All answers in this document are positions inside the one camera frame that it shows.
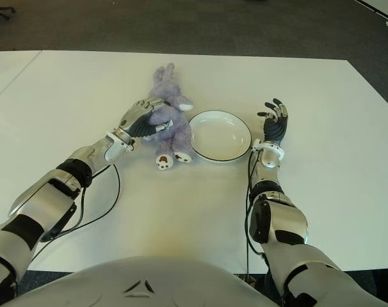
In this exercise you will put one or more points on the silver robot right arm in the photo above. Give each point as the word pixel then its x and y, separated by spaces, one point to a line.
pixel 287 220

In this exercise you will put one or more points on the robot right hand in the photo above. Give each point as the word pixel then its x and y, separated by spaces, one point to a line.
pixel 275 128

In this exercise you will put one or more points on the silver robot torso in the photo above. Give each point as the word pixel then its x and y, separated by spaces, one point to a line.
pixel 149 281

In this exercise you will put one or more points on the white plate black rim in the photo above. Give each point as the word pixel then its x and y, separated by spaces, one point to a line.
pixel 219 137

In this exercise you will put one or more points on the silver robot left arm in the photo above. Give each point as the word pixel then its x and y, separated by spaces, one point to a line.
pixel 43 198

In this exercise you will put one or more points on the white board edge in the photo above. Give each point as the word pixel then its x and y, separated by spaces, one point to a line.
pixel 379 6

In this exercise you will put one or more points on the purple plush doll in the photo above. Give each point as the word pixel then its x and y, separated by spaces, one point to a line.
pixel 174 131

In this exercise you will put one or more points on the black office chair base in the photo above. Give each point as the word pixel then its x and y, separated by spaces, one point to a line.
pixel 3 12

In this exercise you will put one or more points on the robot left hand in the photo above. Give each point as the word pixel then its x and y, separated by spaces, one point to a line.
pixel 133 116

